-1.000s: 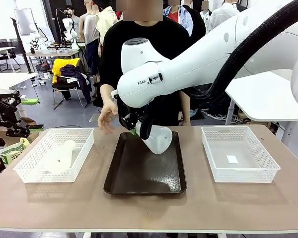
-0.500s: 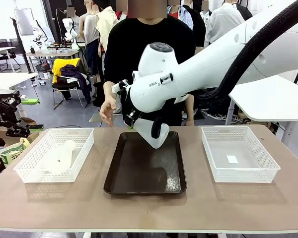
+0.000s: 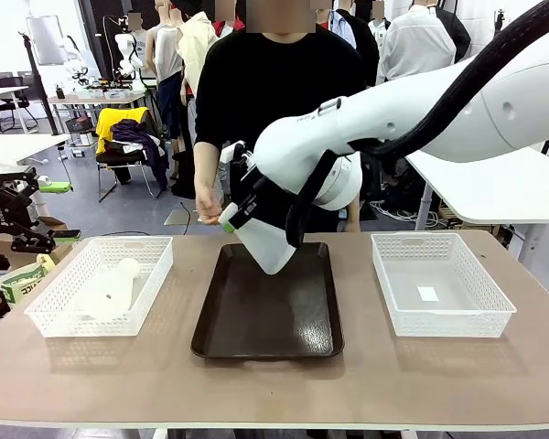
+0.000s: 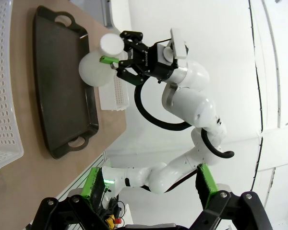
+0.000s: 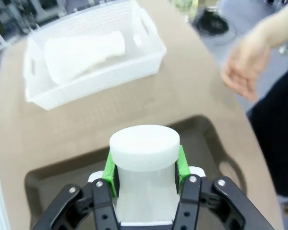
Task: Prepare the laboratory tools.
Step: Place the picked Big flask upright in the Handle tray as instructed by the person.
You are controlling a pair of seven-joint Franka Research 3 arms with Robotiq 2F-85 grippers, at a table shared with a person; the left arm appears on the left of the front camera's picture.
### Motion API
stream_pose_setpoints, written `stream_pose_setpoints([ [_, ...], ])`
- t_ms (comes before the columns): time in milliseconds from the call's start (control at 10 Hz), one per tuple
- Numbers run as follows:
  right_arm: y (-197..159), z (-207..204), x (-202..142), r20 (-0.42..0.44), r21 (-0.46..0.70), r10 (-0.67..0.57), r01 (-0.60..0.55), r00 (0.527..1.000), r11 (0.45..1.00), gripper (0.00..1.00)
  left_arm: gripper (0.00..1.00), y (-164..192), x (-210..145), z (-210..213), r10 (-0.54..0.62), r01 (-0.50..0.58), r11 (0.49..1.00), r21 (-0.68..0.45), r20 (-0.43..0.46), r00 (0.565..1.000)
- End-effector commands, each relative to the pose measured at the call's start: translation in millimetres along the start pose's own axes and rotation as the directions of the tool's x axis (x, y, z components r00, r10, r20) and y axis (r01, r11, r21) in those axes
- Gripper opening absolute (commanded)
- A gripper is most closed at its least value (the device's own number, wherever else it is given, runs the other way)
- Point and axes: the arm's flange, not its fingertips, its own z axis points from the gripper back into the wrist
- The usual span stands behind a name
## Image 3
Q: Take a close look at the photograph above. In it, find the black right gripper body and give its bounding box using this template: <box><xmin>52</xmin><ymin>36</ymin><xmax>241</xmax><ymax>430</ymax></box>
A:
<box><xmin>231</xmin><ymin>157</ymin><xmax>303</xmax><ymax>237</ymax></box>

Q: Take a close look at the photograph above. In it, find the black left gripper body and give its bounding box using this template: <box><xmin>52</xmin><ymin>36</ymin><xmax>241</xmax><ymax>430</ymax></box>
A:
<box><xmin>0</xmin><ymin>182</ymin><xmax>34</xmax><ymax>238</ymax></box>

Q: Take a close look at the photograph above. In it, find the white plastic conical flask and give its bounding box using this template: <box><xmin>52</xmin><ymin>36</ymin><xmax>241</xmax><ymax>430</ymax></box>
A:
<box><xmin>74</xmin><ymin>257</ymin><xmax>142</xmax><ymax>322</ymax></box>
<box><xmin>219</xmin><ymin>203</ymin><xmax>304</xmax><ymax>277</ymax></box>

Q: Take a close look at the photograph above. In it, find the person's left forearm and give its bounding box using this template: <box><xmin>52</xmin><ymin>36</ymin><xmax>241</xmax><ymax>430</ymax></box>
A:
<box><xmin>344</xmin><ymin>196</ymin><xmax>363</xmax><ymax>232</ymax></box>

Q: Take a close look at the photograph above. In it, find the person's right forearm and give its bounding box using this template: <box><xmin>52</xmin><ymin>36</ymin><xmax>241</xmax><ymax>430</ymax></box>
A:
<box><xmin>193</xmin><ymin>140</ymin><xmax>223</xmax><ymax>202</ymax></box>

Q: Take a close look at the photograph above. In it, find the person's right hand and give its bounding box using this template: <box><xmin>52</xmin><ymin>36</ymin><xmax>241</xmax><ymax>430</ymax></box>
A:
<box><xmin>195</xmin><ymin>184</ymin><xmax>225</xmax><ymax>227</ymax></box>

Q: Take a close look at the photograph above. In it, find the brown cardboard box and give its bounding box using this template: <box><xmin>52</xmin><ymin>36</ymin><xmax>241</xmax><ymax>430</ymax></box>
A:
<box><xmin>0</xmin><ymin>215</ymin><xmax>75</xmax><ymax>272</ymax></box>

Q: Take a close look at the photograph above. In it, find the green and white package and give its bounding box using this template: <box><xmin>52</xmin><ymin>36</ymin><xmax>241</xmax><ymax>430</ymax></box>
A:
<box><xmin>0</xmin><ymin>252</ymin><xmax>48</xmax><ymax>305</ymax></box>

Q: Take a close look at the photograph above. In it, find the white long side table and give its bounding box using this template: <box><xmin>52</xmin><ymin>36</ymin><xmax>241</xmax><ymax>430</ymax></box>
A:
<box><xmin>0</xmin><ymin>134</ymin><xmax>72</xmax><ymax>166</ymax></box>

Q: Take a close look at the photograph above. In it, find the white perforated plastic basket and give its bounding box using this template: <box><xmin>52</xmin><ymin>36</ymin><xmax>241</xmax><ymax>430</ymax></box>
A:
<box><xmin>24</xmin><ymin>235</ymin><xmax>175</xmax><ymax>338</ymax></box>

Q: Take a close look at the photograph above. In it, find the yellow garment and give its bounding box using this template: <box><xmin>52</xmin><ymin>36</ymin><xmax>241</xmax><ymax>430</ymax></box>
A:
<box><xmin>94</xmin><ymin>107</ymin><xmax>150</xmax><ymax>155</ymax></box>

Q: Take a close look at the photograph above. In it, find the dark garments pile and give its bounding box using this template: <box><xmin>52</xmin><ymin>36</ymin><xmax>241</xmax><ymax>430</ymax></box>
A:
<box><xmin>111</xmin><ymin>118</ymin><xmax>170</xmax><ymax>182</ymax></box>

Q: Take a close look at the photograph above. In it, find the black office chair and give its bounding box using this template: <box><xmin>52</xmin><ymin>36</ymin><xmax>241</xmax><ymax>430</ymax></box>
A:
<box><xmin>0</xmin><ymin>71</ymin><xmax>38</xmax><ymax>133</ymax></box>

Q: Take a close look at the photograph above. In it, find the background work table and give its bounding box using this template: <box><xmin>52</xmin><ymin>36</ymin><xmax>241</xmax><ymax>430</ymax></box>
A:
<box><xmin>47</xmin><ymin>87</ymin><xmax>148</xmax><ymax>121</ymax></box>

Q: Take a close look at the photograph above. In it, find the dark brown plastic tray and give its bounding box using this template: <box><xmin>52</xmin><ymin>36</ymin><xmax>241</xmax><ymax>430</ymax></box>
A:
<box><xmin>190</xmin><ymin>241</ymin><xmax>346</xmax><ymax>367</ymax></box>

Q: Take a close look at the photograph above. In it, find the black tripod stand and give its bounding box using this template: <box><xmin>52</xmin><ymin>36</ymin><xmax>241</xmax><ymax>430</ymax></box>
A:
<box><xmin>17</xmin><ymin>31</ymin><xmax>59</xmax><ymax>136</ymax></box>

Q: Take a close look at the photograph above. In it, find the person in black shirt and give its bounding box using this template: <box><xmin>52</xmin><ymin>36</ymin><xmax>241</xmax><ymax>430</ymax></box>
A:
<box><xmin>193</xmin><ymin>30</ymin><xmax>367</xmax><ymax>234</ymax></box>

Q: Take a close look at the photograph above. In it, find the white board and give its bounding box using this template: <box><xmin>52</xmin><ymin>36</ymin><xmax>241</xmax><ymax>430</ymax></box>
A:
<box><xmin>26</xmin><ymin>16</ymin><xmax>70</xmax><ymax>65</ymax></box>

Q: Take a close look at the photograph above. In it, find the mannequin in white tank top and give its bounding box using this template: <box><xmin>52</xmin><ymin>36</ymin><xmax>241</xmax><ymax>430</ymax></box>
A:
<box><xmin>145</xmin><ymin>0</ymin><xmax>185</xmax><ymax>141</ymax></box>

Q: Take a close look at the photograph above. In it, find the mannequin in cream jacket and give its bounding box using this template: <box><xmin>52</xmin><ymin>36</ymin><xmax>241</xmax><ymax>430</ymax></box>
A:
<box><xmin>176</xmin><ymin>11</ymin><xmax>221</xmax><ymax>100</ymax></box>

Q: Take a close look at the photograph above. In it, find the person in dark jacket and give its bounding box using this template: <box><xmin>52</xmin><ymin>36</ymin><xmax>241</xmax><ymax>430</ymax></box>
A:
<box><xmin>336</xmin><ymin>8</ymin><xmax>381</xmax><ymax>88</ymax></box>

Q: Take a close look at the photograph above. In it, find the white paper label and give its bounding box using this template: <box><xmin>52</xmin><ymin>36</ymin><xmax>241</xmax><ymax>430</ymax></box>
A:
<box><xmin>415</xmin><ymin>285</ymin><xmax>442</xmax><ymax>303</ymax></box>

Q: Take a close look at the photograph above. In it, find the person in red shirt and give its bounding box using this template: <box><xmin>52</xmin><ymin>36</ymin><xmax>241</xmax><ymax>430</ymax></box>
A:
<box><xmin>328</xmin><ymin>8</ymin><xmax>358</xmax><ymax>49</ymax></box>

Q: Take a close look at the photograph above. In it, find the mannequin in white shirt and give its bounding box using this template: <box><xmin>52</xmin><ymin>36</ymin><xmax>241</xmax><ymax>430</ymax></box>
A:
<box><xmin>375</xmin><ymin>5</ymin><xmax>457</xmax><ymax>86</ymax></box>

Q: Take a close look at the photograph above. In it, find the white perforated basket with label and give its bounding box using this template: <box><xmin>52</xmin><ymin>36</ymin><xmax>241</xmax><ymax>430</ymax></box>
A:
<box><xmin>370</xmin><ymin>231</ymin><xmax>518</xmax><ymax>338</ymax></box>

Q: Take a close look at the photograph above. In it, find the black jacket on hanger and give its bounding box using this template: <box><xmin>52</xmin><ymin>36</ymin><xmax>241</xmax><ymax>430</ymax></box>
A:
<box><xmin>434</xmin><ymin>6</ymin><xmax>472</xmax><ymax>65</ymax></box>

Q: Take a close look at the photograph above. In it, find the metal frame chair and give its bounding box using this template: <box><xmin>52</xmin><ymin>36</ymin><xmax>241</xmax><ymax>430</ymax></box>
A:
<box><xmin>95</xmin><ymin>153</ymin><xmax>166</xmax><ymax>202</ymax></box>

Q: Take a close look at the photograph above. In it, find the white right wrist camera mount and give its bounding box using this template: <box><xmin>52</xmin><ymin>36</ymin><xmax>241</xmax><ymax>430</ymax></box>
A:
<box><xmin>219</xmin><ymin>140</ymin><xmax>257</xmax><ymax>177</ymax></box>

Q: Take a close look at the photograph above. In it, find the black right arm cable sleeve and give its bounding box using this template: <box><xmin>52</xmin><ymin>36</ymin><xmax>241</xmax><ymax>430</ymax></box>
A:
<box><xmin>285</xmin><ymin>0</ymin><xmax>549</xmax><ymax>251</ymax></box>

